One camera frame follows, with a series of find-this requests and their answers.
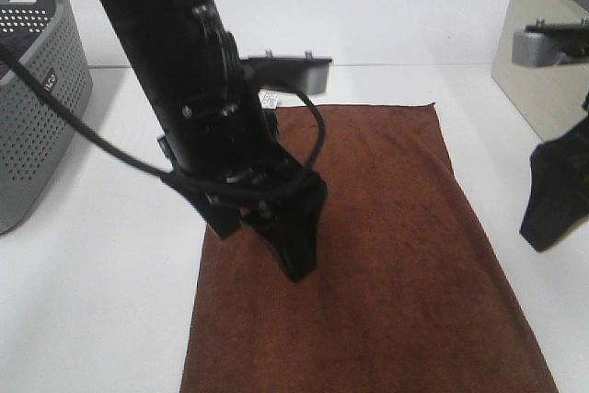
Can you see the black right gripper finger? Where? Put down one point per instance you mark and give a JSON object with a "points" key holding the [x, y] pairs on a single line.
{"points": [[559, 188]]}

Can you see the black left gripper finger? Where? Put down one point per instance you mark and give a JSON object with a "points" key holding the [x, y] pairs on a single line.
{"points": [[223, 219], [289, 225]]}

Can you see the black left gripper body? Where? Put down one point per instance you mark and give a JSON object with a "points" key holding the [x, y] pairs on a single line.
{"points": [[220, 138]]}

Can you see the brown towel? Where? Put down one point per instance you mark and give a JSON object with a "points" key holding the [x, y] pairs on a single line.
{"points": [[407, 295]]}

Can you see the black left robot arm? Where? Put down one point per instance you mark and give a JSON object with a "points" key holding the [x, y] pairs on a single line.
{"points": [[136, 23]]}

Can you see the grey perforated plastic basket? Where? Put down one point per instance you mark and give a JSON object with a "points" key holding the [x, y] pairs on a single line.
{"points": [[33, 138]]}

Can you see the beige storage bin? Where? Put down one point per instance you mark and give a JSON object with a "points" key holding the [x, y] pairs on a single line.
{"points": [[547, 92]]}

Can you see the dark cloth in basket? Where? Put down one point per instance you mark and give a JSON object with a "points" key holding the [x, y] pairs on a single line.
{"points": [[17, 43]]}

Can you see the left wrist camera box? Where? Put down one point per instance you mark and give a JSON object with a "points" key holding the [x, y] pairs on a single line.
{"points": [[308, 74]]}

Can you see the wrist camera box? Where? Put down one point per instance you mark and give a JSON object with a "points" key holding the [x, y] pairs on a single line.
{"points": [[308, 74], [545, 45]]}

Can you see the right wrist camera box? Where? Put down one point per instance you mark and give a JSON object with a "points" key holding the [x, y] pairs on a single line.
{"points": [[545, 45]]}

